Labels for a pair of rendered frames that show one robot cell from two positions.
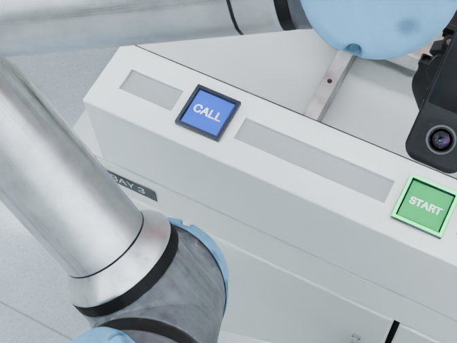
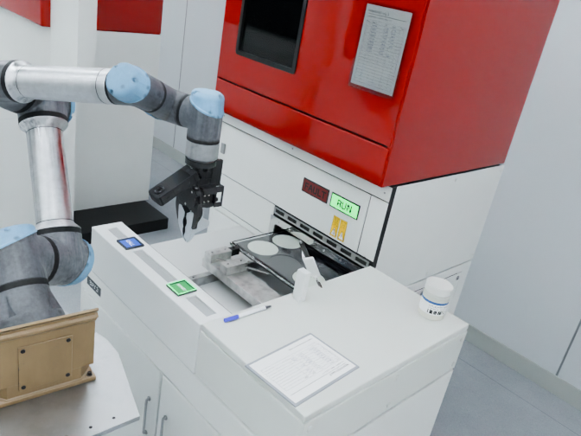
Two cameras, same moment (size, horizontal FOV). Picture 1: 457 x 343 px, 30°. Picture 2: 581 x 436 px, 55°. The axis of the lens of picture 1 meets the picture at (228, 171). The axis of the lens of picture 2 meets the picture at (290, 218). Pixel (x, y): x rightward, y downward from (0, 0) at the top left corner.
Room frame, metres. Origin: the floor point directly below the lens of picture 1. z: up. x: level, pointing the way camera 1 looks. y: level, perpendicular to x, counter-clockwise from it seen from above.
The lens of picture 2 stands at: (-0.78, -0.66, 1.73)
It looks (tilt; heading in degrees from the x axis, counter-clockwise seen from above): 23 degrees down; 11
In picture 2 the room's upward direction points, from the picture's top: 11 degrees clockwise
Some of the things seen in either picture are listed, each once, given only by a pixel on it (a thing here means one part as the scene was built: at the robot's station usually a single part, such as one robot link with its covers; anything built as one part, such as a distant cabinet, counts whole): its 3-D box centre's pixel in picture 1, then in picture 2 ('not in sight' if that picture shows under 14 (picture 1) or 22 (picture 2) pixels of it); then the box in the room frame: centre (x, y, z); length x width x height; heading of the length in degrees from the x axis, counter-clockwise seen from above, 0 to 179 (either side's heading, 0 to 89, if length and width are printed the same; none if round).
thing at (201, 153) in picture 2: not in sight; (201, 149); (0.38, -0.21, 1.33); 0.08 x 0.08 x 0.05
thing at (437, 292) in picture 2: not in sight; (435, 298); (0.59, -0.83, 1.01); 0.07 x 0.07 x 0.10
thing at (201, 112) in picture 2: not in sight; (204, 115); (0.38, -0.21, 1.41); 0.09 x 0.08 x 0.11; 77
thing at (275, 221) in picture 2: not in sight; (313, 253); (0.90, -0.44, 0.89); 0.44 x 0.02 x 0.10; 58
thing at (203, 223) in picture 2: not in sight; (198, 226); (0.38, -0.23, 1.14); 0.06 x 0.03 x 0.09; 148
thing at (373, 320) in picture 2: not in sight; (340, 348); (0.42, -0.62, 0.89); 0.62 x 0.35 x 0.14; 148
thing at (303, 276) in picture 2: not in sight; (307, 275); (0.49, -0.49, 1.03); 0.06 x 0.04 x 0.13; 148
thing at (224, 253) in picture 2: not in sight; (218, 254); (0.71, -0.18, 0.89); 0.08 x 0.03 x 0.03; 148
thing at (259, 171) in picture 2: not in sight; (287, 197); (1.00, -0.30, 1.02); 0.82 x 0.03 x 0.40; 58
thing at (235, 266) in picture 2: not in sight; (233, 266); (0.66, -0.25, 0.89); 0.08 x 0.03 x 0.03; 148
